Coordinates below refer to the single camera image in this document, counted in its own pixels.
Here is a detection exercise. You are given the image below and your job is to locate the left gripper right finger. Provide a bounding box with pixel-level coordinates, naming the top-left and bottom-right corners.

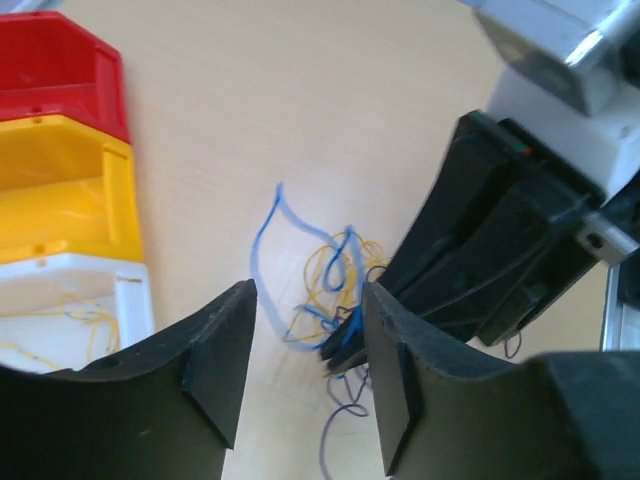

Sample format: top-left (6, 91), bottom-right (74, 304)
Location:
top-left (363, 284), bottom-right (639, 479)

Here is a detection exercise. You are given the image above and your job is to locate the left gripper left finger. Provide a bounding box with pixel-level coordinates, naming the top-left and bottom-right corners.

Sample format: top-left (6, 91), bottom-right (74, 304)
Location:
top-left (1, 279), bottom-right (257, 479)

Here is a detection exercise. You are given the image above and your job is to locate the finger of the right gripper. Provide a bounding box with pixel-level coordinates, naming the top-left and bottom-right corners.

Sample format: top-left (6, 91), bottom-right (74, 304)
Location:
top-left (324, 199), bottom-right (541, 376)
top-left (317, 119), bottom-right (506, 361)

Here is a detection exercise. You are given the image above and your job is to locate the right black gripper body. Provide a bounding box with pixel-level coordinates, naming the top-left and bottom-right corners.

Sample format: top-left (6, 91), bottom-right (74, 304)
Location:
top-left (459, 111), bottom-right (604, 345)

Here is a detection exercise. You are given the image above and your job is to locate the blue thin wire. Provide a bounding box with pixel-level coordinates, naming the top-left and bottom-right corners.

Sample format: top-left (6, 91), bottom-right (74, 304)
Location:
top-left (249, 182), bottom-right (371, 353)

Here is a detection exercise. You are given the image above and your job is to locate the purple thin wire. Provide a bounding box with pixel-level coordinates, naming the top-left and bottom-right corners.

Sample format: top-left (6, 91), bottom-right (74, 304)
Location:
top-left (319, 304), bottom-right (524, 476)

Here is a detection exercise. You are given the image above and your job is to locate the white plastic bin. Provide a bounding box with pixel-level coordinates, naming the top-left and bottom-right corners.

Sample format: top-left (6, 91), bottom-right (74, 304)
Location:
top-left (1, 253), bottom-right (155, 374)

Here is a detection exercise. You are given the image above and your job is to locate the yellow plastic bin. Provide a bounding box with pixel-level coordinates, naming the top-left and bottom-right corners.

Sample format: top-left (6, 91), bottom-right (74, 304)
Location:
top-left (1, 115), bottom-right (144, 263)

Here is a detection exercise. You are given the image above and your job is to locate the red plastic bin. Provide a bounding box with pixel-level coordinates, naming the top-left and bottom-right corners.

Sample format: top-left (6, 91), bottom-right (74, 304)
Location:
top-left (1, 11), bottom-right (130, 142)

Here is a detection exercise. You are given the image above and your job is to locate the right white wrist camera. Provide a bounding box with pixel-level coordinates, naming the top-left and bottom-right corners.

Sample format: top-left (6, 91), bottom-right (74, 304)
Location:
top-left (470, 1), bottom-right (639, 199)

